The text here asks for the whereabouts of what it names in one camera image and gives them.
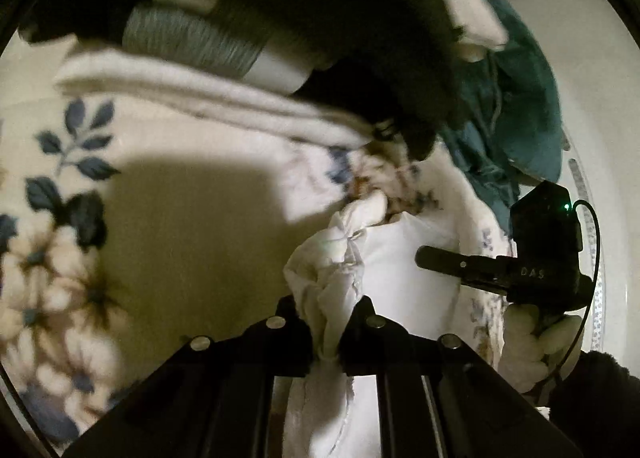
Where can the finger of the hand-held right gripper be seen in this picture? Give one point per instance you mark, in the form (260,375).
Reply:
(460,264)

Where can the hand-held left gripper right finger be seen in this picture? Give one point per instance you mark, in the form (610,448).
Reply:
(361,344)

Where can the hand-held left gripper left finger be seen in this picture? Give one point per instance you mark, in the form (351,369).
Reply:
(289,340)

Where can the white small garment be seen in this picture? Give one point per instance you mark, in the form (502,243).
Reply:
(400,258)

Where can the person's right forearm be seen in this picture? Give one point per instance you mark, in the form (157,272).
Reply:
(600,408)

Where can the person's right hand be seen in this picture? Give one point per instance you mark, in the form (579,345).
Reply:
(525,343)

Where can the floral printed blanket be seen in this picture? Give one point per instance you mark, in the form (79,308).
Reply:
(190,248)

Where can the teal garment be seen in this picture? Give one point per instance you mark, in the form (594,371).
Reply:
(515,102)

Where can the cream folded cloth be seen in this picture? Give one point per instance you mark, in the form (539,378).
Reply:
(200,92)

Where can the black garment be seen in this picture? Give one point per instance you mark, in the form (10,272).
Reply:
(340,12)

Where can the grey and white striped garment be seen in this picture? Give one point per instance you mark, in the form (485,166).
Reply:
(200,37)

